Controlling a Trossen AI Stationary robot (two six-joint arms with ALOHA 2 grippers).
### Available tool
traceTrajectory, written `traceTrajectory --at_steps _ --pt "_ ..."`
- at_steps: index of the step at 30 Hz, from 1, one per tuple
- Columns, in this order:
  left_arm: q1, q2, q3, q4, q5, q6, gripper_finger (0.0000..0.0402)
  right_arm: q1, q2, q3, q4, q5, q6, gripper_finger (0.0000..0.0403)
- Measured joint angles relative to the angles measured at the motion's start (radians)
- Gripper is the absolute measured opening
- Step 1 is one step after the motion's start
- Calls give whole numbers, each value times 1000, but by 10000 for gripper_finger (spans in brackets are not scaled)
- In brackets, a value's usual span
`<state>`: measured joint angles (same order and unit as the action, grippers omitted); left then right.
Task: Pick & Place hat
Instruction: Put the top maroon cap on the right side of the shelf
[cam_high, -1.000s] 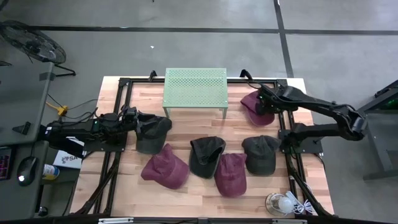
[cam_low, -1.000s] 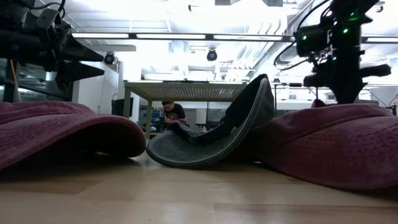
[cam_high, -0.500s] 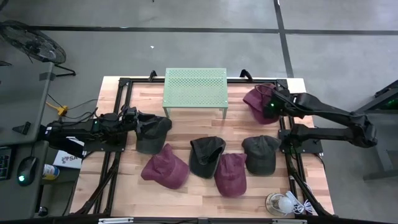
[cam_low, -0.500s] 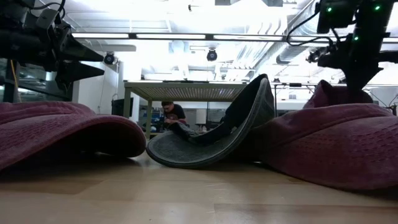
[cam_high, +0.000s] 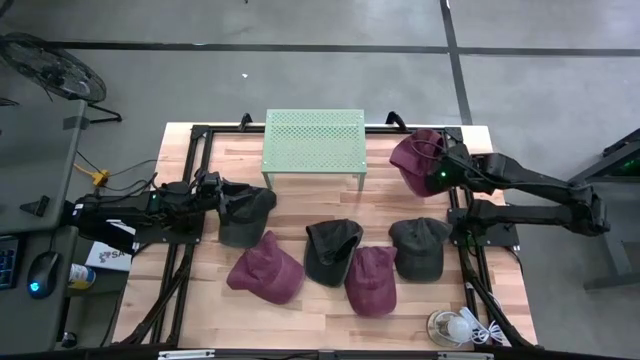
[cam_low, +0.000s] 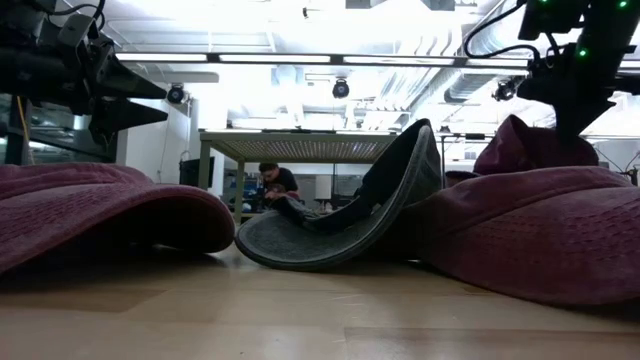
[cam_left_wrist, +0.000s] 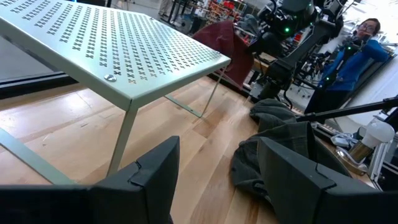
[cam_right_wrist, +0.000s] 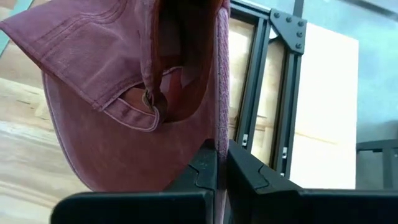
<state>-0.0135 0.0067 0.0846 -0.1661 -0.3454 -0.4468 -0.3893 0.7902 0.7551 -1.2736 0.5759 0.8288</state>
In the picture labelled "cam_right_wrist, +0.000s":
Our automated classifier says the black aluminium table frame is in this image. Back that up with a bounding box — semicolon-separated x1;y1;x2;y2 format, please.
228;0;308;180

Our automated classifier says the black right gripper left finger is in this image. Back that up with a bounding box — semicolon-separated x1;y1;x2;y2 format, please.
51;139;218;224

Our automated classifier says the dark grey metal stand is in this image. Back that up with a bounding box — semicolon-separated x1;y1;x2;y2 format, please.
356;138;398;190

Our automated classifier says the maroon baseball cap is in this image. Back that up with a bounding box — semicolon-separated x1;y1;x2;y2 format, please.
0;0;231;224

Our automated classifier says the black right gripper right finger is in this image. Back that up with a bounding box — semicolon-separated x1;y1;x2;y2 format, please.
226;139;398;224

